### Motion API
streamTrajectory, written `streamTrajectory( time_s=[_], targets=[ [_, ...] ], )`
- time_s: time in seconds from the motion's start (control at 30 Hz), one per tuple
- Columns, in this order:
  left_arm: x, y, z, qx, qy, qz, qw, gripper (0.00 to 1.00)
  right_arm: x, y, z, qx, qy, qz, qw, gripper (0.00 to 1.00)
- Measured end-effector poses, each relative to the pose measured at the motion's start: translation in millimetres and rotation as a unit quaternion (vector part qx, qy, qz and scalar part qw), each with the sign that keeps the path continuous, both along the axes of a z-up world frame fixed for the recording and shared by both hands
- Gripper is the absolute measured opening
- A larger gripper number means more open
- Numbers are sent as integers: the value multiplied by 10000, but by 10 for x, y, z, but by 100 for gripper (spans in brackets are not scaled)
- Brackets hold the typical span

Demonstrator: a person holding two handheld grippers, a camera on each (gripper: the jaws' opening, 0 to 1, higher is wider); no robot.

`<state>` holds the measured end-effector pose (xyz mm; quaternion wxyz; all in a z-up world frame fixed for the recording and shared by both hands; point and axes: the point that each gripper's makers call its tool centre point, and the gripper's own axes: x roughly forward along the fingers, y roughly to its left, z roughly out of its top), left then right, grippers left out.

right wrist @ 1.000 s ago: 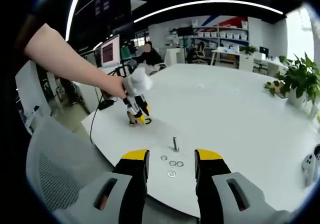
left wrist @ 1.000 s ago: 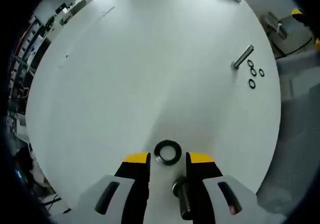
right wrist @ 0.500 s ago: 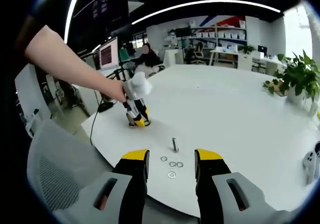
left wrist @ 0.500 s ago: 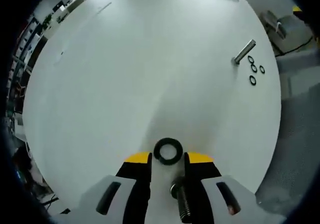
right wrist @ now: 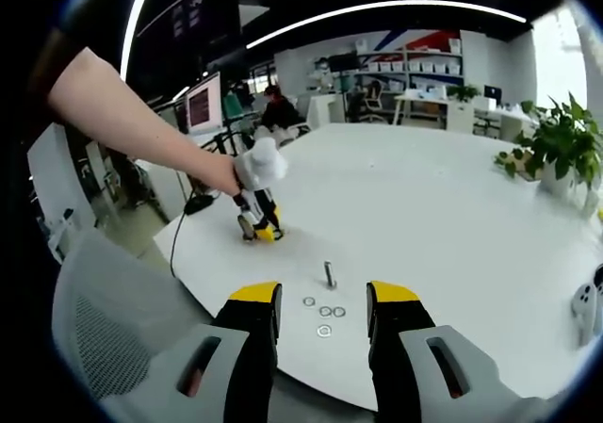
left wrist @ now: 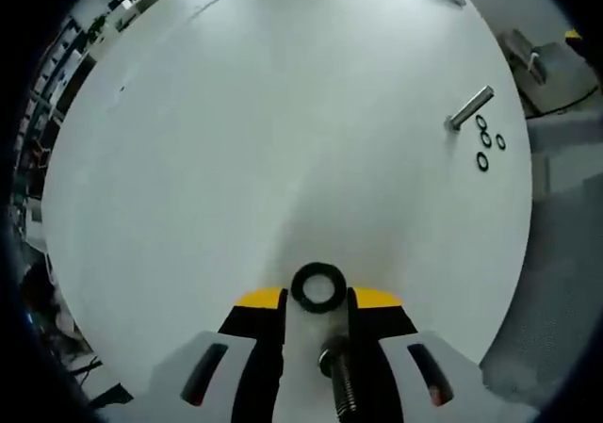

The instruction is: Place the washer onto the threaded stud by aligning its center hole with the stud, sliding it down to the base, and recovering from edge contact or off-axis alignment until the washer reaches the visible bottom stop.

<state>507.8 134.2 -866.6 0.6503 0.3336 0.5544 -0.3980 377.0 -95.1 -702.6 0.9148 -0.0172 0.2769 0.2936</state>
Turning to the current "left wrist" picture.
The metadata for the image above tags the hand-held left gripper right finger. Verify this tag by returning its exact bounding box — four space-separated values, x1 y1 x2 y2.
347 286 539 423

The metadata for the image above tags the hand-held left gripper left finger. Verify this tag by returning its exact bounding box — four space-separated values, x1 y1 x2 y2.
101 286 289 423

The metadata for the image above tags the silver threaded stud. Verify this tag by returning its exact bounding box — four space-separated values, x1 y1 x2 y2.
317 334 362 423

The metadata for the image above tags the silver bolt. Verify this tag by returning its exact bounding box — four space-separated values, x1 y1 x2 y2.
445 85 496 133

